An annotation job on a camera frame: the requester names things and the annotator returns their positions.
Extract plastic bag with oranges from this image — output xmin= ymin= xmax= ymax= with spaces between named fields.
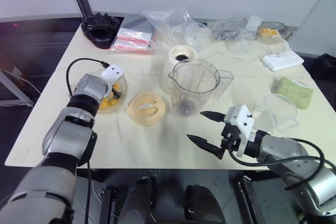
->
xmin=256 ymin=20 xmax=293 ymax=45

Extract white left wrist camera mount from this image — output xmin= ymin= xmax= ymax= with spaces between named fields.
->
xmin=101 ymin=63 xmax=125 ymax=86

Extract green sponge cloth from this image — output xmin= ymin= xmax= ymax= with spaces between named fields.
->
xmin=272 ymin=77 xmax=314 ymax=109

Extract clear plastic measuring cup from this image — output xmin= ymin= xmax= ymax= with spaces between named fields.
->
xmin=253 ymin=94 xmax=300 ymax=133

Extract large clear plastic bag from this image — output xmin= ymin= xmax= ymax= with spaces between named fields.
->
xmin=141 ymin=5 xmax=211 ymax=51

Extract beige round blender lid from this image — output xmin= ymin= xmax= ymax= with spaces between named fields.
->
xmin=125 ymin=91 xmax=168 ymax=126

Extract cream blender base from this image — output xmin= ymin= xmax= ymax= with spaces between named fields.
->
xmin=160 ymin=45 xmax=199 ymax=94

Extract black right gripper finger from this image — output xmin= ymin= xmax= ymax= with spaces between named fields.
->
xmin=199 ymin=110 xmax=227 ymax=124
xmin=186 ymin=134 xmax=224 ymax=161

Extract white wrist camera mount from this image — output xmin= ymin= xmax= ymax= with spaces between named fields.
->
xmin=224 ymin=104 xmax=255 ymax=158
xmin=101 ymin=63 xmax=125 ymax=86

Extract peeled orange segments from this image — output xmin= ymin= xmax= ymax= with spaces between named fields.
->
xmin=99 ymin=82 xmax=123 ymax=111

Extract crumpled silvery plastic bag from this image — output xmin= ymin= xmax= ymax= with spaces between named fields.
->
xmin=207 ymin=14 xmax=260 ymax=42

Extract clear plastic fruit bowl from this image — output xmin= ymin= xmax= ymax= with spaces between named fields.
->
xmin=98 ymin=73 xmax=129 ymax=115

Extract grey metal frame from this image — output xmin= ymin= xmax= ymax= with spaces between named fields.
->
xmin=0 ymin=69 xmax=35 ymax=108

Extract black bag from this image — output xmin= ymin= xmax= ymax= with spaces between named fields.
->
xmin=311 ymin=53 xmax=336 ymax=80

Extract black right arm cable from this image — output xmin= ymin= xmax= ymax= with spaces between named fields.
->
xmin=227 ymin=136 xmax=326 ymax=190

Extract white power strip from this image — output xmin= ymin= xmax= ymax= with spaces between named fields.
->
xmin=261 ymin=50 xmax=305 ymax=72

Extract grey zip bag red strip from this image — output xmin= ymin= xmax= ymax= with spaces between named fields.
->
xmin=119 ymin=13 xmax=156 ymax=41
xmin=110 ymin=35 xmax=156 ymax=56

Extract black stand base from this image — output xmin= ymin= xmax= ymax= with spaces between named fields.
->
xmin=80 ymin=13 xmax=121 ymax=49

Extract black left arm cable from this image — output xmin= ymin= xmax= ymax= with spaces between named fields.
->
xmin=66 ymin=58 xmax=110 ymax=98

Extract clear plastic blender jar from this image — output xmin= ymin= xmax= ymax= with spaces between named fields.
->
xmin=167 ymin=58 xmax=235 ymax=118

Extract clear plastic dome cup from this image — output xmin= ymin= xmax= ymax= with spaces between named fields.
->
xmin=225 ymin=40 xmax=253 ymax=58

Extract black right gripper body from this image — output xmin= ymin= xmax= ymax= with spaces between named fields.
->
xmin=217 ymin=123 xmax=244 ymax=161

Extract dark rounded shape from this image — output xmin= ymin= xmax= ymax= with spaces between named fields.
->
xmin=185 ymin=184 xmax=224 ymax=224
xmin=122 ymin=176 xmax=155 ymax=224

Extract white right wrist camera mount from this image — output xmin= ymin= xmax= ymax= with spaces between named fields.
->
xmin=224 ymin=104 xmax=255 ymax=158

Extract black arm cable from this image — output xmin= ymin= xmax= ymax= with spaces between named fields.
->
xmin=66 ymin=58 xmax=110 ymax=98
xmin=227 ymin=136 xmax=326 ymax=190

